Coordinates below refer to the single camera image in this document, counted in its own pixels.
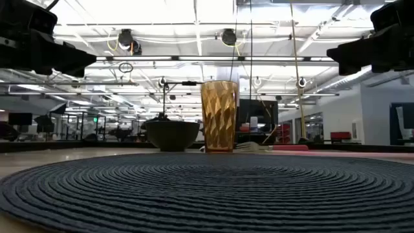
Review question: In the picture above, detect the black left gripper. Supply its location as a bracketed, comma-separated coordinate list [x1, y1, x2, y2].
[0, 0, 97, 78]

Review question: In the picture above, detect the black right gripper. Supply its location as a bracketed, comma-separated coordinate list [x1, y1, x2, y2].
[326, 0, 414, 76]

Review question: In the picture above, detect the black ceramic bowl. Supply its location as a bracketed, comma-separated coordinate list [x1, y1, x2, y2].
[144, 120, 201, 152]

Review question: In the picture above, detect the amber faceted plastic tumbler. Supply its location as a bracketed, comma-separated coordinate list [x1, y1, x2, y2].
[200, 80, 239, 153]

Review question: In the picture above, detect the small black monitor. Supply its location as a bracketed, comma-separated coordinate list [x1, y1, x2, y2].
[8, 112, 33, 126]

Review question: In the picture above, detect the dark doorway panel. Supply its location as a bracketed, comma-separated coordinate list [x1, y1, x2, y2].
[389, 102, 414, 146]

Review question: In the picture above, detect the yellow hanging pole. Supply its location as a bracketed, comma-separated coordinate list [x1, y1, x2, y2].
[289, 0, 308, 140]

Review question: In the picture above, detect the red storage shelf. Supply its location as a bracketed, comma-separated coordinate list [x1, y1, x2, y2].
[276, 122, 292, 144]

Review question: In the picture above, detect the round dark woven placemat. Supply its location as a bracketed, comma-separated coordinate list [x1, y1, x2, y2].
[0, 152, 414, 233]

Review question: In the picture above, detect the black ceiling cable reel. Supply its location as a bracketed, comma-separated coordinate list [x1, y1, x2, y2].
[117, 28, 143, 56]
[221, 28, 237, 47]

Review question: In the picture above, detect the black boom camera stand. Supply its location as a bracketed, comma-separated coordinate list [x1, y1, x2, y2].
[157, 80, 203, 122]

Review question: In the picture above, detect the thin black hanging cable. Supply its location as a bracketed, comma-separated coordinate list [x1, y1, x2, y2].
[248, 0, 254, 140]

